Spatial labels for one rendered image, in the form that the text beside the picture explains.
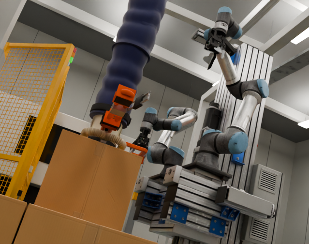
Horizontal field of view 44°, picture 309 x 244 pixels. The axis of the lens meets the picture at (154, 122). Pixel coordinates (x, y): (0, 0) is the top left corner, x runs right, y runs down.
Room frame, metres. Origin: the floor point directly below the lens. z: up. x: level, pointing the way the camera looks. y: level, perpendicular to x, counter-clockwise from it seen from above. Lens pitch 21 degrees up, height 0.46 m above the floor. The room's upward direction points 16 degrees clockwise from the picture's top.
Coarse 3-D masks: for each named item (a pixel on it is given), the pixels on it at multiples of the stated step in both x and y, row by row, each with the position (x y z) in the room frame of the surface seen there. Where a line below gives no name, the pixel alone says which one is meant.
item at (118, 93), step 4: (120, 88) 1.39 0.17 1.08; (124, 88) 1.39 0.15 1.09; (128, 88) 1.40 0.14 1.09; (116, 92) 1.39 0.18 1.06; (120, 92) 1.39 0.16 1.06; (116, 96) 1.41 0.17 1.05; (120, 96) 1.39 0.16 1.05; (124, 96) 1.40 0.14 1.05; (128, 96) 1.40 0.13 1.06; (116, 100) 1.44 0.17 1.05; (120, 100) 1.43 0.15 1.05; (124, 100) 1.42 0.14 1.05; (128, 100) 1.41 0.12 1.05; (132, 100) 1.40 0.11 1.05; (120, 104) 1.47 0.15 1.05; (124, 104) 1.46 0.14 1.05; (128, 104) 1.45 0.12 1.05
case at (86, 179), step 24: (72, 144) 1.71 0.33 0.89; (96, 144) 1.73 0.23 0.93; (48, 168) 1.70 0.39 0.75; (72, 168) 1.72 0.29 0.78; (96, 168) 1.74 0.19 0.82; (120, 168) 1.76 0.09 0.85; (48, 192) 1.71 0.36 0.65; (72, 192) 1.73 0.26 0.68; (96, 192) 1.75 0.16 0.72; (120, 192) 1.77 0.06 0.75; (96, 216) 1.76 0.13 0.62; (120, 216) 1.78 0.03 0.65
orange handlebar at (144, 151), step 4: (124, 92) 1.38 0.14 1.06; (128, 92) 1.38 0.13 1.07; (132, 92) 1.39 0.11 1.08; (132, 96) 1.40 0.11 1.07; (116, 104) 1.52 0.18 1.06; (108, 116) 1.69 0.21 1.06; (112, 116) 1.67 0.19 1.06; (116, 116) 1.66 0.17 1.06; (116, 120) 1.72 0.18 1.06; (104, 128) 1.91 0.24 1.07; (108, 132) 1.95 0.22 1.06; (128, 144) 2.09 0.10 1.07; (132, 144) 2.09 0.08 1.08; (132, 148) 2.11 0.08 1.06; (136, 148) 2.10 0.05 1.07; (140, 148) 2.10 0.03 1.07; (144, 148) 2.10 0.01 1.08; (140, 152) 2.21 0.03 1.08; (144, 152) 2.13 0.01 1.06
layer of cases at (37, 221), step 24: (0, 216) 1.10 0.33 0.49; (24, 216) 1.12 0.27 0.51; (48, 216) 1.13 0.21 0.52; (72, 216) 1.14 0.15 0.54; (0, 240) 1.11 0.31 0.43; (24, 240) 1.12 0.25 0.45; (48, 240) 1.13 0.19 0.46; (72, 240) 1.15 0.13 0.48; (96, 240) 1.16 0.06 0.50; (120, 240) 1.17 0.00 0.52; (144, 240) 1.19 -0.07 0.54
